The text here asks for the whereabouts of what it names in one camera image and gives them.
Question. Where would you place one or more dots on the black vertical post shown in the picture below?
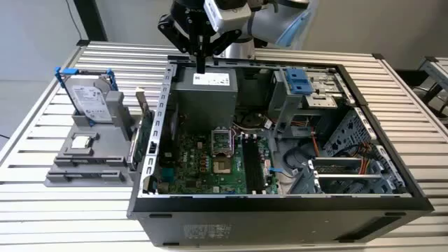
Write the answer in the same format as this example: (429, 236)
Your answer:
(92, 21)

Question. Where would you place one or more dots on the grey metal drive cage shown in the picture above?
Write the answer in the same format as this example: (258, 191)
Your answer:
(286, 110)

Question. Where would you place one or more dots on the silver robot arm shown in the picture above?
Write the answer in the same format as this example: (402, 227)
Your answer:
(269, 23)

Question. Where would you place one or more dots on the blue plastic drive latch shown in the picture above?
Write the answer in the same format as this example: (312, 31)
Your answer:
(296, 81)

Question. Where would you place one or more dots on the perforated metal disk bay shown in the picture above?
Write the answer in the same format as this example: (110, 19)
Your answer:
(336, 162)

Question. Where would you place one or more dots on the RAM slot with white clips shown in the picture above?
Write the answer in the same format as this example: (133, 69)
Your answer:
(250, 162)
(260, 162)

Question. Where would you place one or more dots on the green motherboard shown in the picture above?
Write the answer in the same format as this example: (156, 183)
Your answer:
(224, 183)

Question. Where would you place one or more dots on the black PC case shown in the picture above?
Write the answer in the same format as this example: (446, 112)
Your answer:
(244, 225)

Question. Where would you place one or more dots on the grey parts rack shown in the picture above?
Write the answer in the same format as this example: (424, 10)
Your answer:
(104, 141)

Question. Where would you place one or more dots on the green graphics card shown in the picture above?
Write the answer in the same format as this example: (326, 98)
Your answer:
(144, 131)

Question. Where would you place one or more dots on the CPU socket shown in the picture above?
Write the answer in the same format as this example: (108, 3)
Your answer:
(221, 166)

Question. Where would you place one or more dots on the hard disk in blue carrier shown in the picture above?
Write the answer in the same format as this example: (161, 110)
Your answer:
(89, 97)

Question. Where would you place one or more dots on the silver CPU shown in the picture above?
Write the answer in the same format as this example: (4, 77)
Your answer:
(81, 142)

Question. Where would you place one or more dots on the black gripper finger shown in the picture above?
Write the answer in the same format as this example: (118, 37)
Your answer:
(224, 43)
(176, 39)

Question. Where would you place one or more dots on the grey power supply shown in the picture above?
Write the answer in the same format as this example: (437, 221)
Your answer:
(206, 105)

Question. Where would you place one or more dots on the RAM stick with black chips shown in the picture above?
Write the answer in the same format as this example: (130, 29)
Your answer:
(85, 173)
(90, 158)

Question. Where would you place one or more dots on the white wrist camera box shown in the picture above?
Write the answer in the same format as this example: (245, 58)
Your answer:
(226, 13)

